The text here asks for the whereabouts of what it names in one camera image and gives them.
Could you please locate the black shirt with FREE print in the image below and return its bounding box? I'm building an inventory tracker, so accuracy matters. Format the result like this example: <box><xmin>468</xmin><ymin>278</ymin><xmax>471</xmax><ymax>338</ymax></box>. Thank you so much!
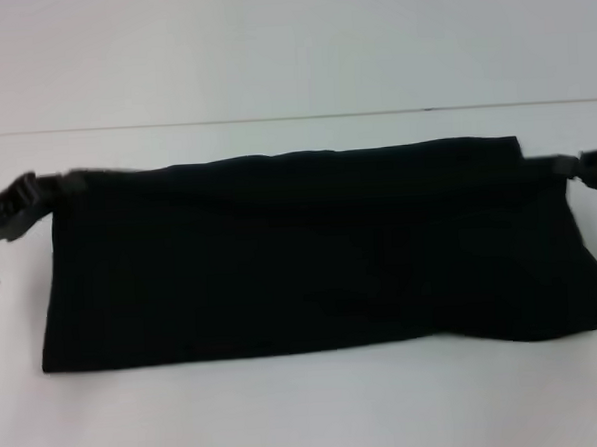
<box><xmin>30</xmin><ymin>130</ymin><xmax>597</xmax><ymax>377</ymax></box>

